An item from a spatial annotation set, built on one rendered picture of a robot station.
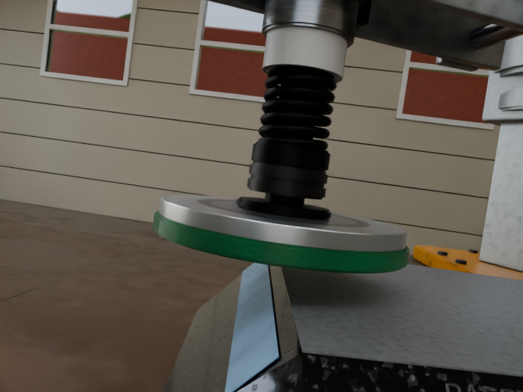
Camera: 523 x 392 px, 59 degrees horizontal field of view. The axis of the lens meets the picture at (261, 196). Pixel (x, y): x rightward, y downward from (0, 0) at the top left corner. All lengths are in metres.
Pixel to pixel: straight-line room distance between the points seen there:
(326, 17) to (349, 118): 6.08
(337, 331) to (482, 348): 0.09
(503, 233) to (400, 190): 5.18
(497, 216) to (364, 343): 1.09
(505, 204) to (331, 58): 1.01
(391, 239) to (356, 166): 6.07
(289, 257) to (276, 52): 0.17
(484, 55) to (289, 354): 0.41
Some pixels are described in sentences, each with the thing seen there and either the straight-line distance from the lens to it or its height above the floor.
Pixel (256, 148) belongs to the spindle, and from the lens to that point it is 0.39.
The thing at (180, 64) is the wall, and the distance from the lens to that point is 6.88.
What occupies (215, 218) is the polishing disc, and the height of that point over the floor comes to 0.90.
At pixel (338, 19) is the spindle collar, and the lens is 0.40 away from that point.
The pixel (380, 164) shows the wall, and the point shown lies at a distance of 6.45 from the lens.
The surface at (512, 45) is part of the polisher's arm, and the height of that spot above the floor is 1.33.
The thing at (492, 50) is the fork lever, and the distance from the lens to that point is 0.58.
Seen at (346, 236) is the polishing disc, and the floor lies 0.90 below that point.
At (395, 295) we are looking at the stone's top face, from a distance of 0.43.
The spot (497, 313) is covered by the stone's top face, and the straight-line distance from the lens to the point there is 0.44.
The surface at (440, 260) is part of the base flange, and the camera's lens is 1.30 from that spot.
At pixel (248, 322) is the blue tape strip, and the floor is 0.82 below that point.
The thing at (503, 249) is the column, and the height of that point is 0.83.
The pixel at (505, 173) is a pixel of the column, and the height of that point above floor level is 1.02.
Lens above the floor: 0.94
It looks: 3 degrees down
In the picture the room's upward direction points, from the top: 8 degrees clockwise
